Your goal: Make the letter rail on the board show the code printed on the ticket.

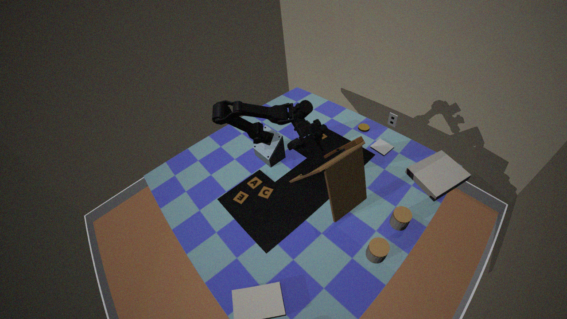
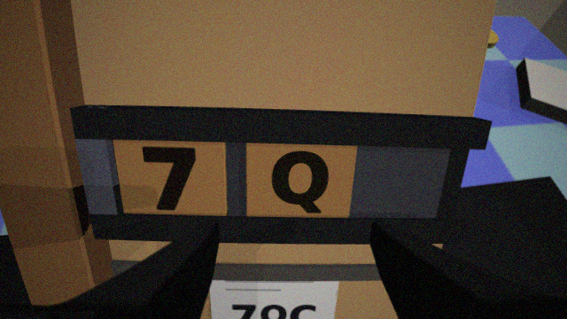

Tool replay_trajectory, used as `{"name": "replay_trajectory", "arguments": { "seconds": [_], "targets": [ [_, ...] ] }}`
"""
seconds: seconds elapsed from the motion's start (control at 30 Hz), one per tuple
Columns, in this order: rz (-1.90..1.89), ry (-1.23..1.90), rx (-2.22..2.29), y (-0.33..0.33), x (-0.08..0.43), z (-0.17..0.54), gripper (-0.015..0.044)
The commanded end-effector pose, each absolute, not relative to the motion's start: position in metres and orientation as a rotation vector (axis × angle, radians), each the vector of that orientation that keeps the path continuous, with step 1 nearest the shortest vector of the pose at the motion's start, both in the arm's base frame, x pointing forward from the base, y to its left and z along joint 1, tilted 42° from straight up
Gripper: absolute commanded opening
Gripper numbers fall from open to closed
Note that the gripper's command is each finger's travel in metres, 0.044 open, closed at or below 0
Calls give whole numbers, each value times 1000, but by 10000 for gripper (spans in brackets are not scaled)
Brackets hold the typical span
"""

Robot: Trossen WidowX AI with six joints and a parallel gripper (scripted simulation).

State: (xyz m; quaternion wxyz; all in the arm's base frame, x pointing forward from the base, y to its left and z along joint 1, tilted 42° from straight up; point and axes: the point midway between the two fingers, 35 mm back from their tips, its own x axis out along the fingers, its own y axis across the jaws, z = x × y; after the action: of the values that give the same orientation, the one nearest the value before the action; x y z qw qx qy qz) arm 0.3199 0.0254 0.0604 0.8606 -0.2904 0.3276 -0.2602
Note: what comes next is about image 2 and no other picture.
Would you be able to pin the yellow round disc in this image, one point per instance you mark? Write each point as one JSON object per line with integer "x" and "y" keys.
{"x": 493, "y": 39}

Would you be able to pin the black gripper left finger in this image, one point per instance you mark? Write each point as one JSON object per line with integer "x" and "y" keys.
{"x": 172, "y": 283}

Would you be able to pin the white paper ticket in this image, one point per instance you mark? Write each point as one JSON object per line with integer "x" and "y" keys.
{"x": 273, "y": 299}

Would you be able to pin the tan letter tile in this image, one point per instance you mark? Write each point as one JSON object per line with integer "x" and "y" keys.
{"x": 299, "y": 180}
{"x": 172, "y": 177}

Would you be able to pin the light grey flat block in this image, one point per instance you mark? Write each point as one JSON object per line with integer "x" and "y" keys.
{"x": 542, "y": 89}

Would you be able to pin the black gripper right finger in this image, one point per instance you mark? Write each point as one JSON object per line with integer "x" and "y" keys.
{"x": 426, "y": 282}

